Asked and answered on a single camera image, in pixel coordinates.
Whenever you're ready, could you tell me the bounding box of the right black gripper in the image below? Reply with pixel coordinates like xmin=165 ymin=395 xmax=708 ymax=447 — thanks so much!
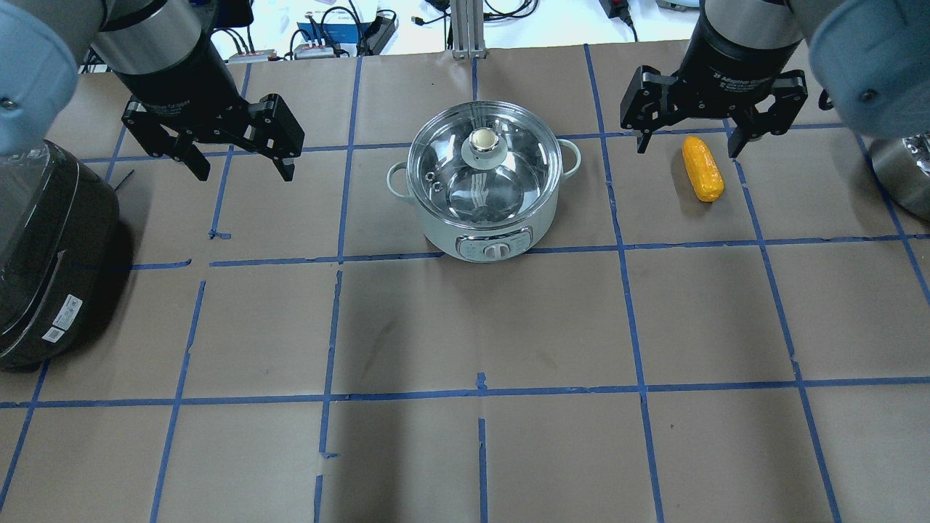
xmin=619 ymin=15 xmax=808 ymax=158

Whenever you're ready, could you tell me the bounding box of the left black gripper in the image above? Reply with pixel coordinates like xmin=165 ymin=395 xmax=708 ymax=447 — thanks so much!
xmin=121 ymin=33 xmax=305 ymax=182

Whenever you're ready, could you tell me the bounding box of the yellow corn cob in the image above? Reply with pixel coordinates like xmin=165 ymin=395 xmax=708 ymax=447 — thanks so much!
xmin=682 ymin=135 xmax=725 ymax=203

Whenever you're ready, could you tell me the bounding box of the glass pot lid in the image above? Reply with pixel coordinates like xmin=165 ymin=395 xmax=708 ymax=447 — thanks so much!
xmin=405 ymin=100 xmax=581 ymax=230

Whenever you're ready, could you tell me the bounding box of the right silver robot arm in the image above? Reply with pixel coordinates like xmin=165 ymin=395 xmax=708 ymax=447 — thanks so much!
xmin=619 ymin=1 xmax=929 ymax=158

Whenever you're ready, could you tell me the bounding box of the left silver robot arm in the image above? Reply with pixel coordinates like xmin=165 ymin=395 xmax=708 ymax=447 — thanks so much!
xmin=1 ymin=1 xmax=305 ymax=182

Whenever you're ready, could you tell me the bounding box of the pale green electric pot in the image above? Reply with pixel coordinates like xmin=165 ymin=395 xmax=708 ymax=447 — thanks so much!
xmin=386 ymin=100 xmax=583 ymax=264

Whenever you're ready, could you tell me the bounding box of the black rice cooker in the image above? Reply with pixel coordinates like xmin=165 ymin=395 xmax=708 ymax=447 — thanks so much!
xmin=1 ymin=140 xmax=120 ymax=372

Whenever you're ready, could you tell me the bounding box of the steel steamer basket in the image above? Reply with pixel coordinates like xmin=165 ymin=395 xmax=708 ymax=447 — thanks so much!
xmin=869 ymin=133 xmax=929 ymax=222

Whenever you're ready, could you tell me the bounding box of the aluminium frame post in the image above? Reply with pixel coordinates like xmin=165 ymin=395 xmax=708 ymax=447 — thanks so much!
xmin=450 ymin=0 xmax=488 ymax=60

